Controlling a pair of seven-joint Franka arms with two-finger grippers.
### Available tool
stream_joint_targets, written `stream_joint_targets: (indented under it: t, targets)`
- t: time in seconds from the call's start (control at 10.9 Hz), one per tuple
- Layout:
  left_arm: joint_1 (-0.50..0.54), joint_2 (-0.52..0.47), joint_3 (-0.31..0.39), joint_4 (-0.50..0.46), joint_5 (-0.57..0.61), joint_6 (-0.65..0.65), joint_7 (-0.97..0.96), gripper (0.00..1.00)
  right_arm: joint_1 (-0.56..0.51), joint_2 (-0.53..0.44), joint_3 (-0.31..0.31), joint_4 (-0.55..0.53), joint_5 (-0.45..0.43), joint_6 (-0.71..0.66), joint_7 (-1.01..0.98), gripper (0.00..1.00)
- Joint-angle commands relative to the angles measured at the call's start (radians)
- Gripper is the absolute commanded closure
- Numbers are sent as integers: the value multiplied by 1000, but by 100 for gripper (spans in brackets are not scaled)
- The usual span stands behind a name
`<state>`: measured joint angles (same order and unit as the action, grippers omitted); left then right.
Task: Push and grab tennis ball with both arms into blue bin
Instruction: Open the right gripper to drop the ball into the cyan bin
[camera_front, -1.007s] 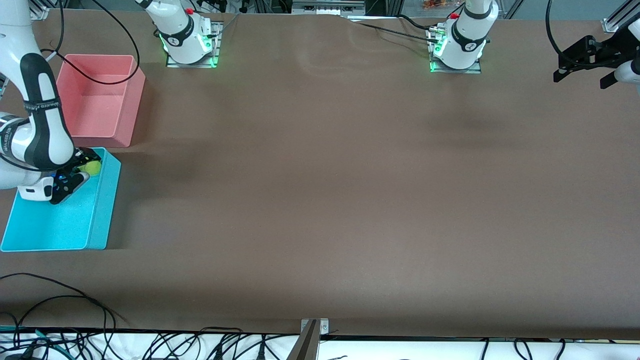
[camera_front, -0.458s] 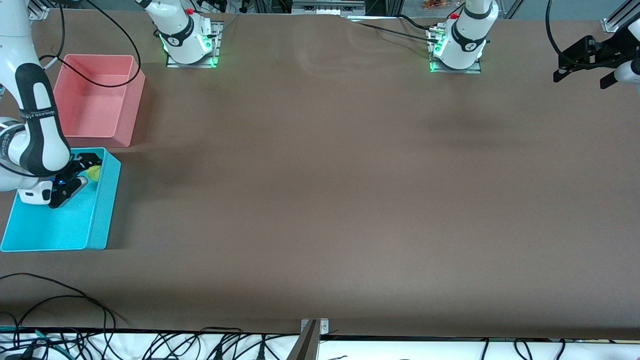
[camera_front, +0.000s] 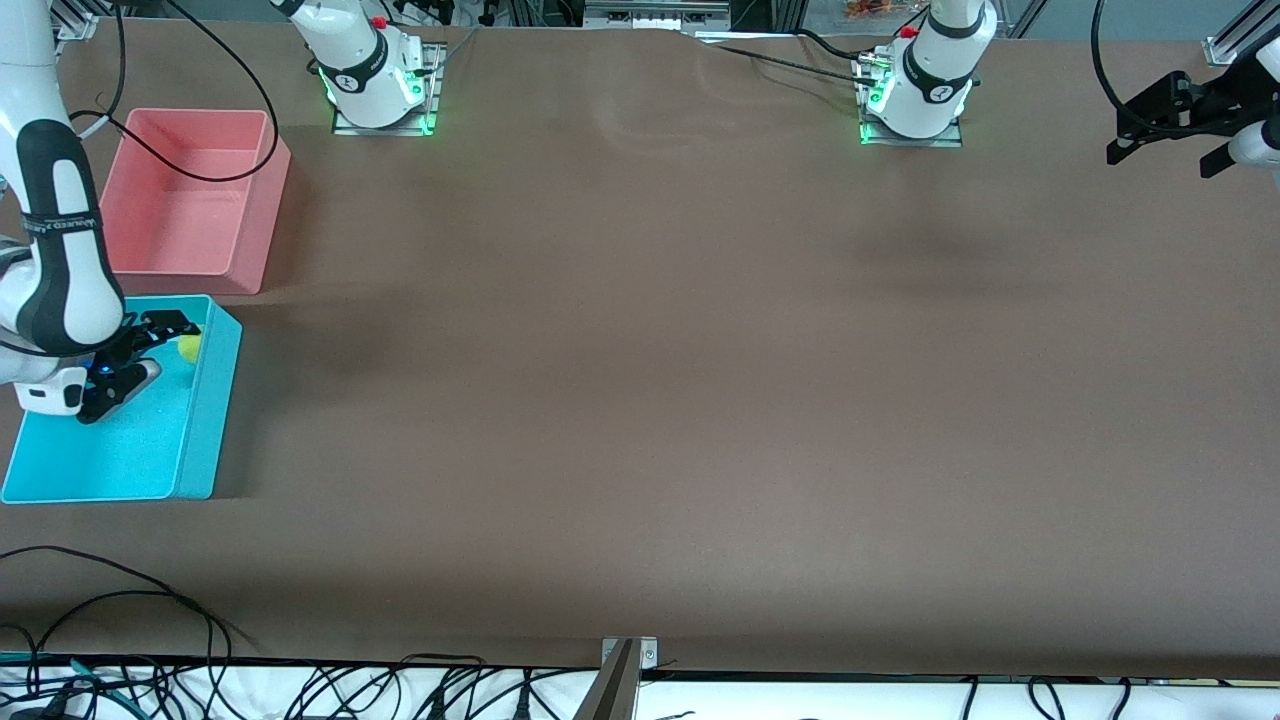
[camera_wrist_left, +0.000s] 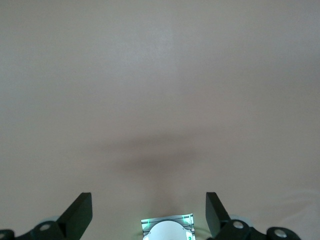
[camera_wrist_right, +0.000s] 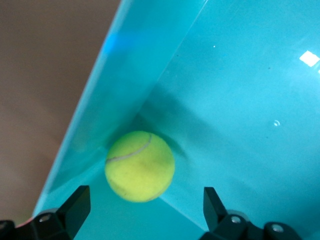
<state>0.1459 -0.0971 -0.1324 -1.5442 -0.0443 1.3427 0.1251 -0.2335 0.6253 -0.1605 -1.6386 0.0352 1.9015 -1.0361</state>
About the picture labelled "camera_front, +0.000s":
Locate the blue plastic bin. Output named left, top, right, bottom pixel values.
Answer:
left=0, top=294, right=244, bottom=504

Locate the pink plastic bin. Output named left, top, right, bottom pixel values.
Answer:
left=98, top=107, right=293, bottom=297

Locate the grey device box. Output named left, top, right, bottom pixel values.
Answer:
left=582, top=0, right=733, bottom=31

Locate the aluminium frame profile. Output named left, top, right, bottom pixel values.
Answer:
left=52, top=0, right=113, bottom=41
left=1203, top=0, right=1280, bottom=67

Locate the long black loose cable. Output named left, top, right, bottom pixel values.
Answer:
left=0, top=546, right=256, bottom=663

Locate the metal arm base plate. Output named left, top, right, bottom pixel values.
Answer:
left=855, top=50, right=966, bottom=149
left=332, top=42, right=445, bottom=137

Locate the teal cable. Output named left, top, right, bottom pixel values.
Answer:
left=0, top=653, right=133, bottom=717

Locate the thin black base cable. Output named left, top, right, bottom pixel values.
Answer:
left=793, top=28, right=869, bottom=63
left=712, top=42, right=881, bottom=89

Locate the thin grey base cable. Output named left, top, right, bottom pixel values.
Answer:
left=418, top=24, right=483, bottom=77

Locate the grey metal camera mount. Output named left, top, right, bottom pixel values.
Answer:
left=573, top=637, right=661, bottom=720

